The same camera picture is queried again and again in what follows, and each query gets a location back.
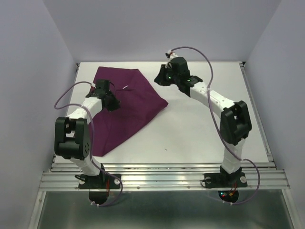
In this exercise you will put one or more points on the aluminium rail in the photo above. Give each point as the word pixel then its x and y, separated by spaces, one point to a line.
pixel 162 177
pixel 258 118

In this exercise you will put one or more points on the purple cloth mat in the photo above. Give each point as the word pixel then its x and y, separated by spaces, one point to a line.
pixel 139 105

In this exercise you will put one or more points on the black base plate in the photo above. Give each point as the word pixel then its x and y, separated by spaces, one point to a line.
pixel 100 187
pixel 227 183

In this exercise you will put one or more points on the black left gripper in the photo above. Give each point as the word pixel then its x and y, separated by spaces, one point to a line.
pixel 115 105

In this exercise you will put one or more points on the aluminium front rail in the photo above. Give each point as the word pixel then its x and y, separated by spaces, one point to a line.
pixel 162 177

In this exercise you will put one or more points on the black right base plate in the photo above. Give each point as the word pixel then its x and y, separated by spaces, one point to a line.
pixel 227 183

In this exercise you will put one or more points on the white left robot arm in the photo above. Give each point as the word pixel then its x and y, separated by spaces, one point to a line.
pixel 75 133

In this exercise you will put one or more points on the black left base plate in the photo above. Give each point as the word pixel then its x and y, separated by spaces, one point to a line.
pixel 100 187

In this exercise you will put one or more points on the aluminium right side rail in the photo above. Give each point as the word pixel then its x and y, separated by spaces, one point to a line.
pixel 258 118

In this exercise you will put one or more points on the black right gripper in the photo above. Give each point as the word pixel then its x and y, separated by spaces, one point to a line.
pixel 159 78

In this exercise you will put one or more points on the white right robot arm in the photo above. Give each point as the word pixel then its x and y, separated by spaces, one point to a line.
pixel 235 123

